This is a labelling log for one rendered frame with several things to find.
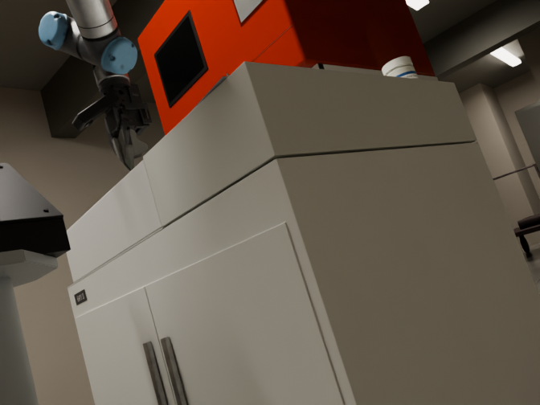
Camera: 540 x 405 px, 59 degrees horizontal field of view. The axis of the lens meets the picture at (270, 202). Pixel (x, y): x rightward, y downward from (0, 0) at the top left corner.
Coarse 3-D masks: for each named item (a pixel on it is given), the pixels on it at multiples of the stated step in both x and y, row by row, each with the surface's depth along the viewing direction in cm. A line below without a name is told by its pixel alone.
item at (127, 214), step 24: (144, 168) 92; (120, 192) 102; (144, 192) 94; (96, 216) 113; (120, 216) 103; (144, 216) 95; (72, 240) 127; (96, 240) 114; (120, 240) 105; (72, 264) 129; (96, 264) 116
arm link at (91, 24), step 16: (80, 0) 87; (96, 0) 88; (80, 16) 89; (96, 16) 90; (112, 16) 93; (80, 32) 93; (96, 32) 92; (112, 32) 94; (80, 48) 98; (96, 48) 94; (112, 48) 94; (128, 48) 96; (96, 64) 98; (112, 64) 95; (128, 64) 98
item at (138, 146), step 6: (120, 132) 107; (132, 132) 108; (120, 138) 107; (132, 138) 108; (138, 144) 108; (144, 144) 109; (126, 150) 105; (132, 150) 106; (138, 150) 108; (144, 150) 109; (126, 156) 106; (132, 156) 106; (126, 162) 106; (132, 162) 106; (132, 168) 107
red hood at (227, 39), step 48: (192, 0) 170; (240, 0) 151; (288, 0) 139; (336, 0) 156; (384, 0) 178; (144, 48) 199; (192, 48) 173; (240, 48) 154; (288, 48) 139; (336, 48) 147; (384, 48) 166; (192, 96) 178
